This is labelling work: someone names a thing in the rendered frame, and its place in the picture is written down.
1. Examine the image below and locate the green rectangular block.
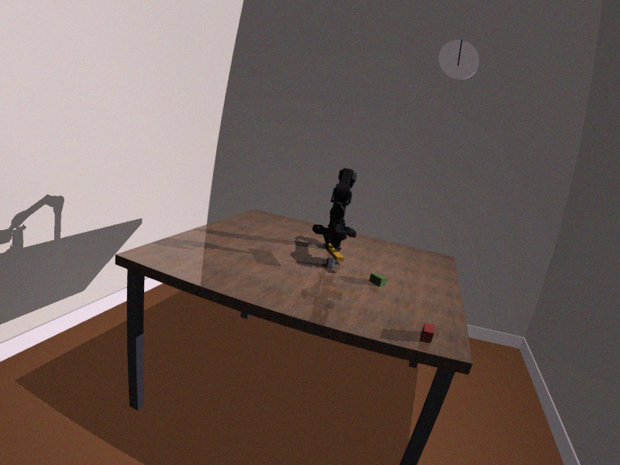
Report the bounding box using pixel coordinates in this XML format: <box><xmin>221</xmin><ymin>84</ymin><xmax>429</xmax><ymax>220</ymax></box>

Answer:
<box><xmin>370</xmin><ymin>273</ymin><xmax>387</xmax><ymax>287</ymax></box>

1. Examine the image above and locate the yellow bar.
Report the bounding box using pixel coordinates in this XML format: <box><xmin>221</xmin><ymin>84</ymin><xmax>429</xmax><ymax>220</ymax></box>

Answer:
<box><xmin>323</xmin><ymin>243</ymin><xmax>345</xmax><ymax>262</ymax></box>

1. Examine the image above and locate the red rectangular block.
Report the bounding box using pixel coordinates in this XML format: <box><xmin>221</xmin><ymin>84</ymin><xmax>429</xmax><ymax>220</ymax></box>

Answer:
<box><xmin>421</xmin><ymin>323</ymin><xmax>435</xmax><ymax>343</ymax></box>

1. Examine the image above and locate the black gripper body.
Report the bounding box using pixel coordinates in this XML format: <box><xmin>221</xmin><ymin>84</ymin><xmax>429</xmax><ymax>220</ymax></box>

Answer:
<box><xmin>312</xmin><ymin>216</ymin><xmax>357</xmax><ymax>238</ymax></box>

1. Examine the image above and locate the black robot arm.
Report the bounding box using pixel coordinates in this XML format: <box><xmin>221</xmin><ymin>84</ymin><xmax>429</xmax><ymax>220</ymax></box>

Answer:
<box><xmin>329</xmin><ymin>168</ymin><xmax>357</xmax><ymax>246</ymax></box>

